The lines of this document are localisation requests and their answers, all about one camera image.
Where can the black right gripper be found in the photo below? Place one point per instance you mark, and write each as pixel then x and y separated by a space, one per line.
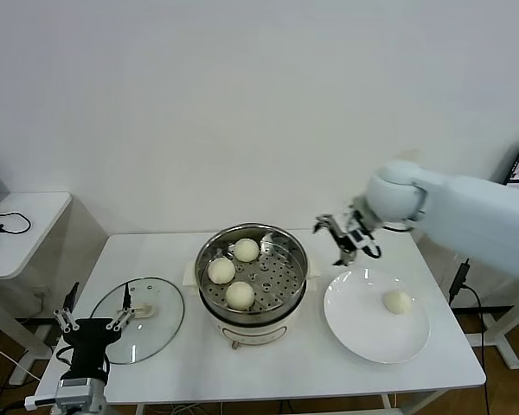
pixel 345 229

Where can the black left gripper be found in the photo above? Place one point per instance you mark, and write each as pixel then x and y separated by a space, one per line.
pixel 88 341

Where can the round glass pot lid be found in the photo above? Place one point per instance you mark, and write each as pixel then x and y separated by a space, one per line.
pixel 155 333

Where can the white steamed baozi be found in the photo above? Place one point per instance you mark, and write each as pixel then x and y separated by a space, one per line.
pixel 246 250
pixel 240 295
pixel 221 271
pixel 397 302

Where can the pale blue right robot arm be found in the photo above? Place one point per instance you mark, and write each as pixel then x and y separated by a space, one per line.
pixel 458 207

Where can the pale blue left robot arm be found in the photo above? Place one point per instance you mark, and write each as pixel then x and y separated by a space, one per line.
pixel 39 403

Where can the stainless steel steamer basket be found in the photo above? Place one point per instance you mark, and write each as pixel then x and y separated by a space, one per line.
pixel 285 259

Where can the large white round plate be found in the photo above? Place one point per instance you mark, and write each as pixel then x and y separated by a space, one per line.
pixel 363 324

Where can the white side desk with mouse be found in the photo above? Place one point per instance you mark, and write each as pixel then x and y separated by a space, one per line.
pixel 26 225

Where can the cream electric pot base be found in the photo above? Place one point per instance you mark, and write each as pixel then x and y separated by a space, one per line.
pixel 251 333

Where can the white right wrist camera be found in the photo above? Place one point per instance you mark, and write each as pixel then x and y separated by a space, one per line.
pixel 359 238

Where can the white wall power plug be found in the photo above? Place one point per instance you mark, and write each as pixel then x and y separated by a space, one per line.
pixel 41 295

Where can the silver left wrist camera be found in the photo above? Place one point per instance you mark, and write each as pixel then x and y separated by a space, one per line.
pixel 74 387

